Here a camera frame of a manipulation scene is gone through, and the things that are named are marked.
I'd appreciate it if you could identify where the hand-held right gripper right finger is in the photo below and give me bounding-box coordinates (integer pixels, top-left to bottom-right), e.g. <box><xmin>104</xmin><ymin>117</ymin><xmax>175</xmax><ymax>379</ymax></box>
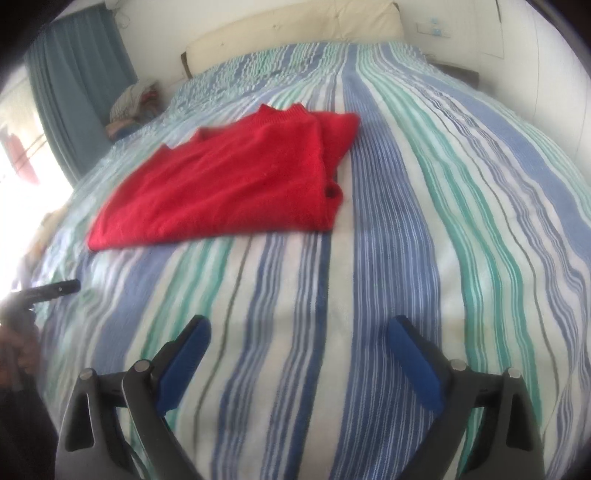
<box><xmin>387</xmin><ymin>316</ymin><xmax>548</xmax><ymax>480</ymax></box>

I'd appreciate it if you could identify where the person's left forearm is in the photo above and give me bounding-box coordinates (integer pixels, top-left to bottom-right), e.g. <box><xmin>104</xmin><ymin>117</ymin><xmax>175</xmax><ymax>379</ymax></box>
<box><xmin>0</xmin><ymin>381</ymin><xmax>58</xmax><ymax>480</ymax></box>

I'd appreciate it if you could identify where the striped bedspread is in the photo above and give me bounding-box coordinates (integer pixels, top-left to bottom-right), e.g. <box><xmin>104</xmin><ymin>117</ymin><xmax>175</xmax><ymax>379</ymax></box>
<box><xmin>28</xmin><ymin>41</ymin><xmax>591</xmax><ymax>480</ymax></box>

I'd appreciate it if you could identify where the red knitted sweater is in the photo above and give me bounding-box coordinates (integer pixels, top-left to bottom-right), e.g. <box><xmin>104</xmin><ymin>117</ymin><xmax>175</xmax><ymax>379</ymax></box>
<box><xmin>87</xmin><ymin>104</ymin><xmax>362</xmax><ymax>252</ymax></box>

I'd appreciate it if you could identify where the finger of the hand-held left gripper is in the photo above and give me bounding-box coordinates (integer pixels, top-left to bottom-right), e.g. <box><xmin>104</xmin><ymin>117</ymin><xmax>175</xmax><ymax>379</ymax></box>
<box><xmin>10</xmin><ymin>279</ymin><xmax>82</xmax><ymax>306</ymax></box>

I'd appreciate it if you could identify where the cream padded headboard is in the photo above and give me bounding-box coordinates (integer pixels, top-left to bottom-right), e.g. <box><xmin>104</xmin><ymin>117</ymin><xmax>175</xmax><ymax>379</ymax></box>
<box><xmin>179</xmin><ymin>0</ymin><xmax>406</xmax><ymax>78</ymax></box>

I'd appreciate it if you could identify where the teal curtain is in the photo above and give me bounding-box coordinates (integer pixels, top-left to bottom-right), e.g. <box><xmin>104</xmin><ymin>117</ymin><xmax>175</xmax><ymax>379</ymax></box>
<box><xmin>24</xmin><ymin>8</ymin><xmax>139</xmax><ymax>185</ymax></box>

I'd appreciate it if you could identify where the dark bedside table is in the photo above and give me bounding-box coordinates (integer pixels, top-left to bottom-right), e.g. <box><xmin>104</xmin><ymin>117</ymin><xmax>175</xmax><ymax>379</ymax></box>
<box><xmin>427</xmin><ymin>54</ymin><xmax>483</xmax><ymax>88</ymax></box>

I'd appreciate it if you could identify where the hanging red cloth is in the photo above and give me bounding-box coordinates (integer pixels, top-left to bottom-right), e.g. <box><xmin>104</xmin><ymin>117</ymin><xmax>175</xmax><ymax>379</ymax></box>
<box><xmin>2</xmin><ymin>131</ymin><xmax>40</xmax><ymax>185</ymax></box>

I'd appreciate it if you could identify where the person's left hand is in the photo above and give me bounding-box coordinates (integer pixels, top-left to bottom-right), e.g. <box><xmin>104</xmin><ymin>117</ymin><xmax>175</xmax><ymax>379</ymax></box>
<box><xmin>0</xmin><ymin>323</ymin><xmax>41</xmax><ymax>385</ymax></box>

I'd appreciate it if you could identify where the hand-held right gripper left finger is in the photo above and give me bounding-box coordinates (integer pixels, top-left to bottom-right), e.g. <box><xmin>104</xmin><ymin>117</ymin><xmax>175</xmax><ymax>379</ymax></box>
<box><xmin>58</xmin><ymin>315</ymin><xmax>213</xmax><ymax>480</ymax></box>

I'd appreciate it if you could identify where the pile of clothes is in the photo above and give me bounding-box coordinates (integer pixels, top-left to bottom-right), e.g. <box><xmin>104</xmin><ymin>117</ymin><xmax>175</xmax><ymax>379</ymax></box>
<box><xmin>104</xmin><ymin>79</ymin><xmax>162</xmax><ymax>139</ymax></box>

